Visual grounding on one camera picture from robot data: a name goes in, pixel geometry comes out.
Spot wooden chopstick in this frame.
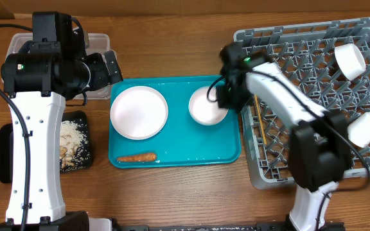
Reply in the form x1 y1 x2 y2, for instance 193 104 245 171
254 95 267 146

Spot pink bowl with rice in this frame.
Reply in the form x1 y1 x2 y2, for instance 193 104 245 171
188 87 228 126

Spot pink plate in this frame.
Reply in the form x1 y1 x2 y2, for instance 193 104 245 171
110 86 168 141

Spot orange carrot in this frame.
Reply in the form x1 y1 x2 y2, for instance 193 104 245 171
117 153 157 162

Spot white cup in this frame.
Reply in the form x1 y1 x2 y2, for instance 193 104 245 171
348 112 370 148

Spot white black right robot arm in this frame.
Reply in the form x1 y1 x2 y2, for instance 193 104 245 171
216 51 352 230

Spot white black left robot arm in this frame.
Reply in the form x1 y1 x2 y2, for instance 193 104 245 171
0 50 123 230

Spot grey dishwasher rack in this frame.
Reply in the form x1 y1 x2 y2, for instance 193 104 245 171
233 17 370 189

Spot clear plastic bin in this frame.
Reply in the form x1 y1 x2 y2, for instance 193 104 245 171
6 33 111 100

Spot teal serving tray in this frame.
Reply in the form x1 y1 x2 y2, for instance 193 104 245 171
108 76 242 169

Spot rice and food scraps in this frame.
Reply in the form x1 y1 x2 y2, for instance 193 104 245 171
60 121 87 171

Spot black plastic tray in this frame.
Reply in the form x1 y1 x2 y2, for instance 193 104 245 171
0 110 93 184

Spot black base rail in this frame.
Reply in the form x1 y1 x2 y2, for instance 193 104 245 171
88 218 346 231

